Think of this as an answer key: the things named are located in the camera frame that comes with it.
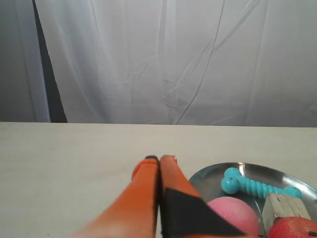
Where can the turquoise bone dog toy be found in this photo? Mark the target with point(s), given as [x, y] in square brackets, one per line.
[233, 182]

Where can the red toy apple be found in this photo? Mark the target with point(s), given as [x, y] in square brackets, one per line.
[293, 227]

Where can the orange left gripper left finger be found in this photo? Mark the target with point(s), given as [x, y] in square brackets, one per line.
[134, 213]

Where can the pink toy peach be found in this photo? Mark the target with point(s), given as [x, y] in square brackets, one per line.
[236, 212]

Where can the white backdrop curtain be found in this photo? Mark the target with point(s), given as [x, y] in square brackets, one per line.
[199, 62]

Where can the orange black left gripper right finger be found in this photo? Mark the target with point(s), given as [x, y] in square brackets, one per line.
[184, 214]

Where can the wooden block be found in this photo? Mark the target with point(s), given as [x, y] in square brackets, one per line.
[279, 206]

